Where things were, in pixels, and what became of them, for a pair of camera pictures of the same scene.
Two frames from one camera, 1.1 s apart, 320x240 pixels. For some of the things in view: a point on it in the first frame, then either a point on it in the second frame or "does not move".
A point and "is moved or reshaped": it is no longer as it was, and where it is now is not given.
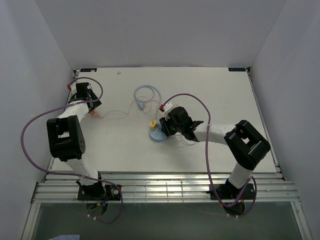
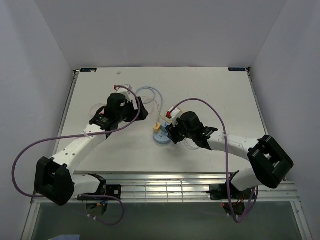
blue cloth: [67, 237] does not move
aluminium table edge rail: [269, 187] does not move
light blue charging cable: [183, 139] is moved or reshaped
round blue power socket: [158, 135] is moved or reshaped
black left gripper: [96, 103] -> [134, 113]
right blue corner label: [236, 69] does not move
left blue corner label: [88, 69] does not move
